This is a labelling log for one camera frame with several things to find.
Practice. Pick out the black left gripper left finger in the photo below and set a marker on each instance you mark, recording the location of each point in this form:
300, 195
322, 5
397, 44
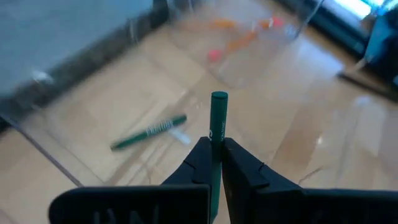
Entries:
140, 205

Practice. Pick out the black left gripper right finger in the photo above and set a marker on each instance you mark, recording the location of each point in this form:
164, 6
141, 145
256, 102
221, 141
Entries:
295, 208

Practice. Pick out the green marker pink tip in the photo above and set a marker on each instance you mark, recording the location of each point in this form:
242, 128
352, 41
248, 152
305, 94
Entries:
149, 132

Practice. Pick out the orange pencil pink cap eraser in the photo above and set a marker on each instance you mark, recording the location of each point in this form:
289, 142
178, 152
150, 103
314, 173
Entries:
239, 43
267, 23

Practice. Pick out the narrow clear plastic bin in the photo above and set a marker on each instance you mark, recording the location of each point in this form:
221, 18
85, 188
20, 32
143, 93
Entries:
109, 102

